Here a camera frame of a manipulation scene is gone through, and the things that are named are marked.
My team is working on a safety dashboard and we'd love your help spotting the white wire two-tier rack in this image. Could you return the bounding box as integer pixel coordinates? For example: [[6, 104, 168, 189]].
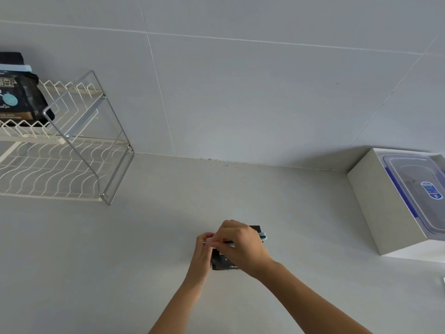
[[0, 70, 135, 206]]

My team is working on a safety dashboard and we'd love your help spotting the person's right forearm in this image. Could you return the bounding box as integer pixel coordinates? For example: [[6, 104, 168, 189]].
[[256, 261, 374, 334]]

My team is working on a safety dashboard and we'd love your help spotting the clear plastic container blue lid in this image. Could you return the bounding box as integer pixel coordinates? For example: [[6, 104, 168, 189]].
[[382, 154, 445, 240]]

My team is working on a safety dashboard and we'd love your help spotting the white cardboard box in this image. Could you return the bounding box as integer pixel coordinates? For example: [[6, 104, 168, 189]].
[[347, 147, 445, 264]]

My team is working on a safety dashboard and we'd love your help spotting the small black coffee bag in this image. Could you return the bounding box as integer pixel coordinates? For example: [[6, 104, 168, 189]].
[[211, 225, 263, 272]]

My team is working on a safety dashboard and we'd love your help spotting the large black coffee bag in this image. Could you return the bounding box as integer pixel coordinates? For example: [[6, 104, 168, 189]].
[[0, 53, 55, 127]]

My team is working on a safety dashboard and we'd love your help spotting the person's right hand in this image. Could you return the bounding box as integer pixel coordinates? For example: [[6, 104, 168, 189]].
[[211, 220, 275, 279]]

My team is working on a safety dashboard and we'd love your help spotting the light blue clip on bag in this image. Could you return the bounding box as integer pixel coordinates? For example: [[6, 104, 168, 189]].
[[0, 63, 32, 73]]

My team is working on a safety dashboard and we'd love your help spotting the person's left hand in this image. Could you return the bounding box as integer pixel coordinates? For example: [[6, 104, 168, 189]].
[[187, 232, 217, 286]]

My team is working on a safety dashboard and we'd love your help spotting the person's left forearm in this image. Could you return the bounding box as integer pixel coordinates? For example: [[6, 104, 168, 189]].
[[148, 277, 203, 334]]

